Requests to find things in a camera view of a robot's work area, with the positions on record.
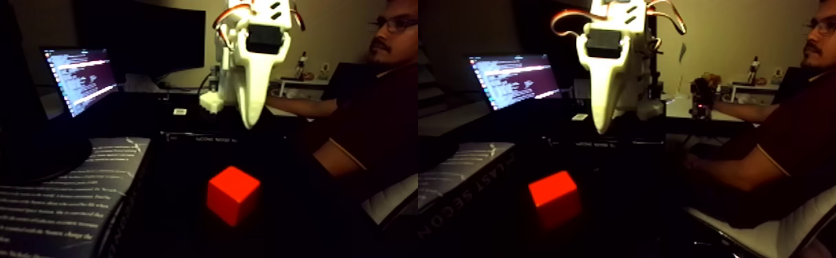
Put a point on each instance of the red cube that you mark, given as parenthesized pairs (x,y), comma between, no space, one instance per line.
(234,198)

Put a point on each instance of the dark leader arm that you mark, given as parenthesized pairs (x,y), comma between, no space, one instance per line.
(699,108)

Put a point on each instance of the person's left hand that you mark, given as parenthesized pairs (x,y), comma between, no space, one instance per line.
(693,163)

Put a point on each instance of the black box with white print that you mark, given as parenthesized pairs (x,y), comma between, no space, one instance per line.
(202,136)

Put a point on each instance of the small white tag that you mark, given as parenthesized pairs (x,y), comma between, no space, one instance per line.
(180,112)

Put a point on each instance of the white paper sheets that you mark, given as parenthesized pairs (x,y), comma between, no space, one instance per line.
(143,83)

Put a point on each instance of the black widescreen monitor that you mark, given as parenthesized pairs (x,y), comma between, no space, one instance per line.
(144,40)

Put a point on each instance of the open laptop with lit screen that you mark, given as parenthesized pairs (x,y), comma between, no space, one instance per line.
(81,79)

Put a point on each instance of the black book with white text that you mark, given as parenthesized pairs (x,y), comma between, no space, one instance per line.
(29,216)

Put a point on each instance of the white office chair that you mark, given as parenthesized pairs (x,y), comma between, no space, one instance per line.
(771,238)

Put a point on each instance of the person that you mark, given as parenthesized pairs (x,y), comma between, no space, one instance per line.
(814,130)

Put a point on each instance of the small picture frame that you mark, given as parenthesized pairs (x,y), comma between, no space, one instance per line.
(324,71)

